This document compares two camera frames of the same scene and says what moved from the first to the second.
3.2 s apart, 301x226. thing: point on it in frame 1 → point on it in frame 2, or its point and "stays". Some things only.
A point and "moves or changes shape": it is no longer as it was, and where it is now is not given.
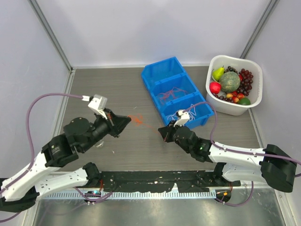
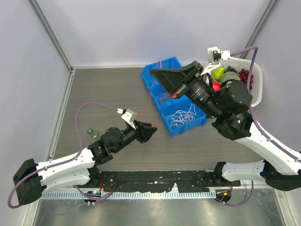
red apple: x=215 y=87 stays
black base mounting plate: x=159 y=181 stays
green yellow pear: x=217 y=73 stays
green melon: x=230 y=82 stays
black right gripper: x=166 y=132 → x=178 y=81
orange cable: x=137 y=119 moves or changes shape
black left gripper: x=117 y=122 → x=143 y=131
